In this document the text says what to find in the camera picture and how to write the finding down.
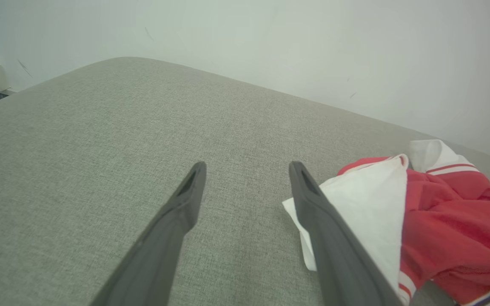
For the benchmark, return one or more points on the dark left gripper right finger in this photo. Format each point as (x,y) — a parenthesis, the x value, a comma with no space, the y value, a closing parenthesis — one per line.
(338,263)

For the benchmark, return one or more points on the red shirt with white sleeve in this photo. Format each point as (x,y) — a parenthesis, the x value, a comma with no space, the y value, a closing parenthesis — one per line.
(440,221)

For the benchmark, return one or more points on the grey fabric sofa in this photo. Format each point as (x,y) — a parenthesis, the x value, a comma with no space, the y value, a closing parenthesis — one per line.
(143,127)

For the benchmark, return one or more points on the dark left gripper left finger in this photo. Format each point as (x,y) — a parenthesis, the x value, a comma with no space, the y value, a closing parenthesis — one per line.
(155,259)

